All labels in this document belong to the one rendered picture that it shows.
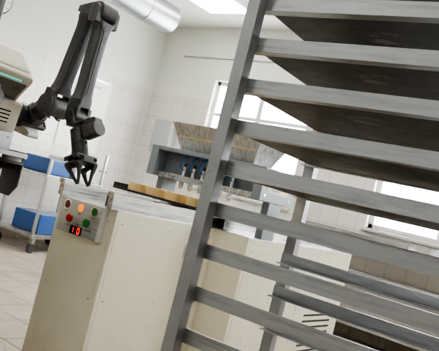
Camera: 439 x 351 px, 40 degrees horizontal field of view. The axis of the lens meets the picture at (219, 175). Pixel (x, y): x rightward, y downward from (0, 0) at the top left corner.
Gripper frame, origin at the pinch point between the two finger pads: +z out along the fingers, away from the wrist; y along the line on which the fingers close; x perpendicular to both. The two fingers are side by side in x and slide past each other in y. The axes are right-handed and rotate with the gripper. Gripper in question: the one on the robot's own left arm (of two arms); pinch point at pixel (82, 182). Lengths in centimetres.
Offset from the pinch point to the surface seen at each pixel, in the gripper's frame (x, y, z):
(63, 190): 36.3, 28.0, -11.3
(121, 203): 9.6, 31.7, 0.6
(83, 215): 25.9, 27.4, 2.0
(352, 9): -112, -44, 2
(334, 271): -83, -1, 46
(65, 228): 36.1, 27.8, 4.7
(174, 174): 30, 103, -30
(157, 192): -58, -39, 25
